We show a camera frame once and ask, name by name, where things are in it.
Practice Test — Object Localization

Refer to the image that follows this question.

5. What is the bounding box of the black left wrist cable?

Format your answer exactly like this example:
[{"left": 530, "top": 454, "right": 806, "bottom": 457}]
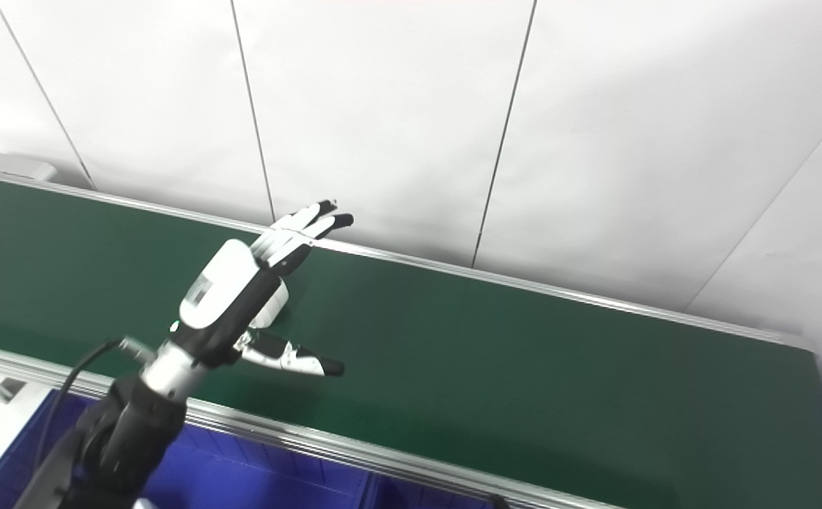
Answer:
[{"left": 32, "top": 338, "right": 153, "bottom": 471}]

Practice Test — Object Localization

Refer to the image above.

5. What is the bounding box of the blue plastic bin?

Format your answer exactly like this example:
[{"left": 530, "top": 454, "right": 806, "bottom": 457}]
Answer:
[
  {"left": 0, "top": 389, "right": 377, "bottom": 509},
  {"left": 365, "top": 475, "right": 498, "bottom": 509}
]

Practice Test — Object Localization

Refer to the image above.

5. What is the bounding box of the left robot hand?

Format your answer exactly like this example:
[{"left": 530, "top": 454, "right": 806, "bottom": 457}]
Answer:
[{"left": 170, "top": 200, "right": 355, "bottom": 378}]

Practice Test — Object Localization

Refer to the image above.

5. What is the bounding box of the green conveyor belt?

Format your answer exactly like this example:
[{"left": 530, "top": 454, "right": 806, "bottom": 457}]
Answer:
[
  {"left": 0, "top": 175, "right": 822, "bottom": 509},
  {"left": 0, "top": 152, "right": 818, "bottom": 509}
]

